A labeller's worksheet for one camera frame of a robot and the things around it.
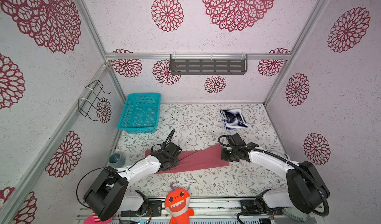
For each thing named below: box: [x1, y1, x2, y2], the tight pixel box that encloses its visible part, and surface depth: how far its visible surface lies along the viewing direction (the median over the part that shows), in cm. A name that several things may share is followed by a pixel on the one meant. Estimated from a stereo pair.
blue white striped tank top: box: [220, 108, 249, 130], surface depth 112 cm
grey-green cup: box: [108, 152, 126, 169], surface depth 87 cm
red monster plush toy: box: [164, 184, 195, 224], surface depth 70 cm
